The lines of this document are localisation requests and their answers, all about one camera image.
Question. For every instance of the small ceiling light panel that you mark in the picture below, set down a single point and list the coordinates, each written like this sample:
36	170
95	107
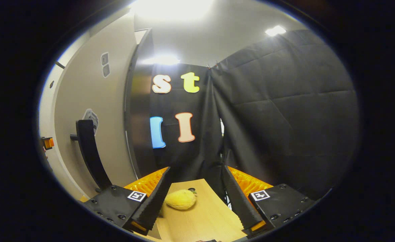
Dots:
275	31
162	60

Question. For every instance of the grey shoe cabinet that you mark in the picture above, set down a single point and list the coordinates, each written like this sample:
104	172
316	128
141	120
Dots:
138	107

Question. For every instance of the yellow plush toy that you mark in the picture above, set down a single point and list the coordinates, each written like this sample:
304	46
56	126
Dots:
180	200

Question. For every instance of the grey shoe cabinet door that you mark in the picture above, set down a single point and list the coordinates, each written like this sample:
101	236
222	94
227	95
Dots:
113	101
46	101

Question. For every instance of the quilted black backdrop cloth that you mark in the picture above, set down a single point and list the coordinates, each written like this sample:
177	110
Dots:
284	111

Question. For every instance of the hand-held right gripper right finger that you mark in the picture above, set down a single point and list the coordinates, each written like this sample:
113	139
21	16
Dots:
237	201

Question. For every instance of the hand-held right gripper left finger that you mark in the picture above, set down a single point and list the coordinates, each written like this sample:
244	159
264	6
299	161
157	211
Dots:
155	198

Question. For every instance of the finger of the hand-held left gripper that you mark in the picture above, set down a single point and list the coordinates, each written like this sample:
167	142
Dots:
48	143

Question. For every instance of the large ceiling light panel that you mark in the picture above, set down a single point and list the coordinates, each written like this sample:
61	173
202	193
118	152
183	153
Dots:
172	8

